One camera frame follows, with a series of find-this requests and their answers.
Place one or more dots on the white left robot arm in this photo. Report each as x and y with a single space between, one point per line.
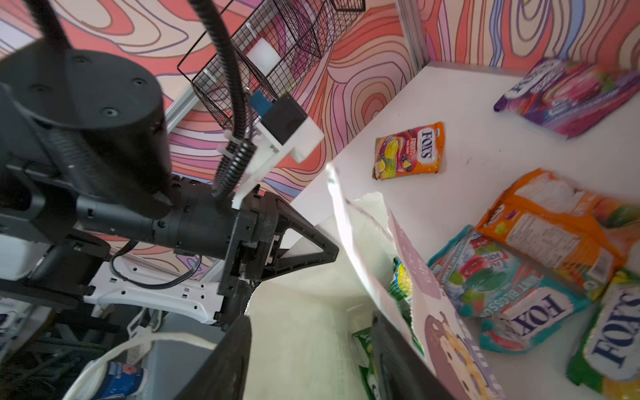
91 210

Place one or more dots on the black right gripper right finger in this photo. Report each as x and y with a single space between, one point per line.
401 373

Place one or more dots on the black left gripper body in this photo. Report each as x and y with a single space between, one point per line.
243 239

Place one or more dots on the black wire basket left wall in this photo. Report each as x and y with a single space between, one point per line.
280 42

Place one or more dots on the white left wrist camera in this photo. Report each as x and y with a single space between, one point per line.
278 129

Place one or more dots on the purple Fox's candy bag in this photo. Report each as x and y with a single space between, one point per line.
569 97

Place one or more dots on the red orange Fox's candy bag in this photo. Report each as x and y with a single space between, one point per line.
414 151

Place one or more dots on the orange snack bag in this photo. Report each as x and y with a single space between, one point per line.
583 237

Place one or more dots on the teal mint Fox's candy bag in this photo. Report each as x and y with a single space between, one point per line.
518 305

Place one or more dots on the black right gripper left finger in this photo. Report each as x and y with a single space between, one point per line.
224 373

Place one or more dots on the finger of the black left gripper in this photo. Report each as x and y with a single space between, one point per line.
287 242

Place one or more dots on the white printed paper bag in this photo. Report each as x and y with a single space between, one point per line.
302 322

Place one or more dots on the green lemon candy bag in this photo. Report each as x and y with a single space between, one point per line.
401 290

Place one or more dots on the yellow green Fox's candy bag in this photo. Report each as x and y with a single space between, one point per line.
607 360

